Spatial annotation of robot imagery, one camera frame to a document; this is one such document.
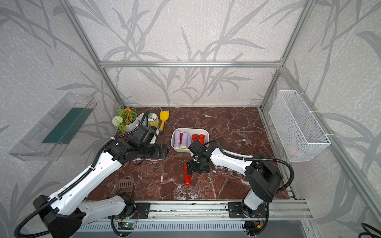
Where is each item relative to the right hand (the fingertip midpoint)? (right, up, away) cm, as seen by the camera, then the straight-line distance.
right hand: (191, 172), depth 82 cm
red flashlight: (-7, +18, +14) cm, 24 cm away
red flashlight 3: (+6, +17, +17) cm, 25 cm away
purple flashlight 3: (-2, +16, +15) cm, 21 cm away
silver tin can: (-39, +31, +25) cm, 56 cm away
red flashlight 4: (+2, +18, +17) cm, 24 cm away
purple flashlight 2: (-5, +14, +9) cm, 17 cm away
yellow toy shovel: (-23, +32, +31) cm, 50 cm away
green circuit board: (-31, -22, -11) cm, 40 cm away
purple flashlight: (-10, +17, +14) cm, 24 cm away
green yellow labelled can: (-28, +29, +20) cm, 45 cm away
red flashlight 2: (-2, -4, 0) cm, 4 cm away
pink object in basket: (+50, +14, -9) cm, 53 cm away
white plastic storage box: (-1, +21, +18) cm, 28 cm away
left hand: (-14, +13, -8) cm, 21 cm away
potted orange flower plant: (-43, +29, +14) cm, 54 cm away
